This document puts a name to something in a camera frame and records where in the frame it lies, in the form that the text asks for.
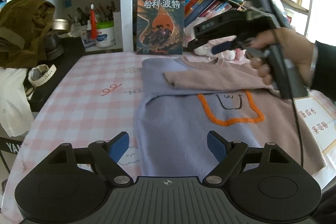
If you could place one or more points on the row of colourful books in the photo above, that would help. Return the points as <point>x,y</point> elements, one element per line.
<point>201,8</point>

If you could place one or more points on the Harry Potter book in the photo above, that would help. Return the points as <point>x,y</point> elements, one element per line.
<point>160,27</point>

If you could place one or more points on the purple and pink sweater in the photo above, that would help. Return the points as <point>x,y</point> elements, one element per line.
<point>183,101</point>

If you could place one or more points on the black speaker box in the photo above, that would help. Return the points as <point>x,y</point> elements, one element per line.
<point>73,51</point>

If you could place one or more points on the person's right hand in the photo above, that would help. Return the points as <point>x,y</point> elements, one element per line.
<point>298,49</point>

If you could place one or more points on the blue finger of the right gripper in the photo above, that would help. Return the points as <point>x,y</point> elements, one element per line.
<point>219,48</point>

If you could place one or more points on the olive green jacket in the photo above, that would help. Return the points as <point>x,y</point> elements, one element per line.
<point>24,26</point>

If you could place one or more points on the pink white plush bunny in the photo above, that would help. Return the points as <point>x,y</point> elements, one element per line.
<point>205,49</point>

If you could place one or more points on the red tassel ornament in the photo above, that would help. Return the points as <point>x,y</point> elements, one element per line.
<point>93,22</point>

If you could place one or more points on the pink checkered cartoon table mat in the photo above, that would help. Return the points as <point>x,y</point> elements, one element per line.
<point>95,101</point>

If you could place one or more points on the metal bowl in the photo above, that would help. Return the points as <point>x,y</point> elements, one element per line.
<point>61,25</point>

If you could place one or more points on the white smart watch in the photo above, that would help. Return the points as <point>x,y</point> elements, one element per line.
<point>41,74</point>

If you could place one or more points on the white jar green lid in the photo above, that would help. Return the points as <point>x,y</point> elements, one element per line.
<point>105,34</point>

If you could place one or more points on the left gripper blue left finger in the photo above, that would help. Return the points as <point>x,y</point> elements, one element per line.
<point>117,147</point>

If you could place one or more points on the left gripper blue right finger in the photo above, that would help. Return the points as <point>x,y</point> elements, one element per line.
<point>218,146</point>

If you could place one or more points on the white cloth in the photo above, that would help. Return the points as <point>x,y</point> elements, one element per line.
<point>16,115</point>

